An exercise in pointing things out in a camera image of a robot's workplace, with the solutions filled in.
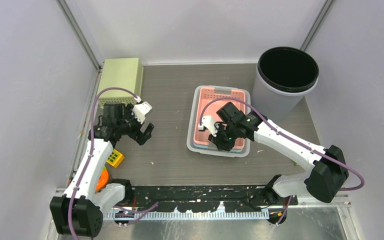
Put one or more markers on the light blue basket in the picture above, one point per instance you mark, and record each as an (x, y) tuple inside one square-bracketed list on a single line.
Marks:
[(212, 147)]

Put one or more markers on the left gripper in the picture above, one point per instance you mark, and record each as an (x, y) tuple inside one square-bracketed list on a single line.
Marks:
[(140, 137)]

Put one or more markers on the pink perforated basket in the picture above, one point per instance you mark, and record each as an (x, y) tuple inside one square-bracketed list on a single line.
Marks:
[(205, 112)]

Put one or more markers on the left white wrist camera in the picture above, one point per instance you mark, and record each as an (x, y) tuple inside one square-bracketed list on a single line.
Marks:
[(140, 111)]

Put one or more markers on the black grey round bin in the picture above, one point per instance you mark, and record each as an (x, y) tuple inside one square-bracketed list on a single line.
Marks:
[(284, 75)]

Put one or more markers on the orange curved toy piece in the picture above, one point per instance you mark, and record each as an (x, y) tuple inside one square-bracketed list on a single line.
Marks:
[(103, 180)]

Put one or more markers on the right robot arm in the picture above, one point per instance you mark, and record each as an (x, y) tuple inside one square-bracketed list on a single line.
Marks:
[(325, 171)]

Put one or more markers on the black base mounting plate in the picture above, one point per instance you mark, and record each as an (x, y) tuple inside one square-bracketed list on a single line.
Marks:
[(199, 198)]

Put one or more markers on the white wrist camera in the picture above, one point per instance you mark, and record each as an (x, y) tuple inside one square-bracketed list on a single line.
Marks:
[(208, 122), (140, 111)]

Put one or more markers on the yellow grid toy block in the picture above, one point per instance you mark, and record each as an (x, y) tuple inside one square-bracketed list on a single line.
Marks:
[(115, 158)]

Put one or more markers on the pale green perforated basket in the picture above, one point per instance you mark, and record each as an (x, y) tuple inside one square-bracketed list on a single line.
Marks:
[(124, 73)]

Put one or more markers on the grey outer basket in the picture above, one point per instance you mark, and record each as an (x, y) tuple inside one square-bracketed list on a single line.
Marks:
[(240, 142)]

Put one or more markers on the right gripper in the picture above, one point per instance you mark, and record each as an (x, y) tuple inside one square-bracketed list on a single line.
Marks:
[(220, 144)]

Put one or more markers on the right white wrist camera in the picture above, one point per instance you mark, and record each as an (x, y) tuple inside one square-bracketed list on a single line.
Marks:
[(208, 122)]

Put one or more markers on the slotted cable duct rail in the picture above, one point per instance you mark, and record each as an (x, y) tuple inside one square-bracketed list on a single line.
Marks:
[(263, 214)]

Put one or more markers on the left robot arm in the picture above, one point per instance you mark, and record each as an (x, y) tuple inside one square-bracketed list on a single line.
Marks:
[(80, 210)]

